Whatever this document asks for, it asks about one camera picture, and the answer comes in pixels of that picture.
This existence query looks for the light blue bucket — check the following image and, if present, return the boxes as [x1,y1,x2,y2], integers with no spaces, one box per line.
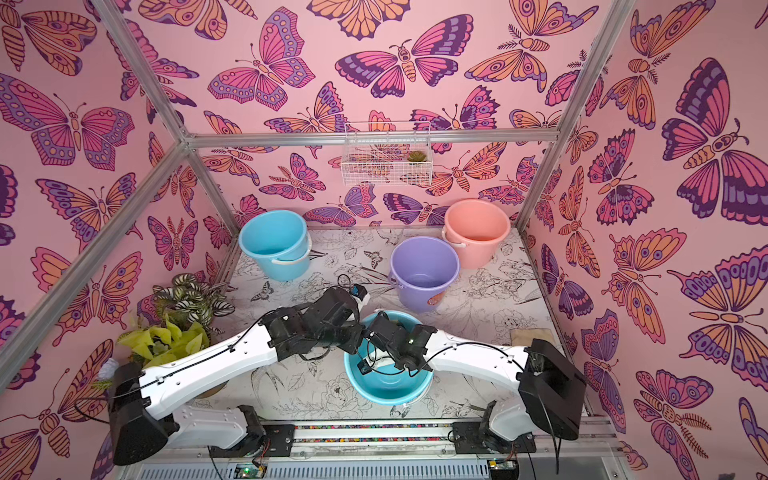
[344,310,433,406]
[238,210,312,282]

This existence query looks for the purple plastic bucket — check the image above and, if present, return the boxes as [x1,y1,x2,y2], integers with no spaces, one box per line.
[388,236,460,313]

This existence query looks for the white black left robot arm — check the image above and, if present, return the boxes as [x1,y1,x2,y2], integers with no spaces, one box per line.
[108,284,370,466]

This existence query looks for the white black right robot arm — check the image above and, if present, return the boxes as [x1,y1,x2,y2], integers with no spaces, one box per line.
[348,311,586,452]

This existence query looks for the pink plastic bucket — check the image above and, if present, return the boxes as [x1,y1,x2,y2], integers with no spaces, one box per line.
[441,199,511,270]

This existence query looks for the potted green leafy plant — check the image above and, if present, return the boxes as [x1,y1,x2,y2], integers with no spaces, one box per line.
[117,273,235,368]

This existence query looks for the small green succulent plant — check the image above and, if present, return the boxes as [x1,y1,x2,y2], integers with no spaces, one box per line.
[406,150,428,163]

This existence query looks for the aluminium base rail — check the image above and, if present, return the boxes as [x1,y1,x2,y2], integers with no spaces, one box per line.
[115,419,633,479]

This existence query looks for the white wire wall basket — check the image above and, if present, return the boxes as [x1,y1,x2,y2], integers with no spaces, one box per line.
[338,120,434,188]

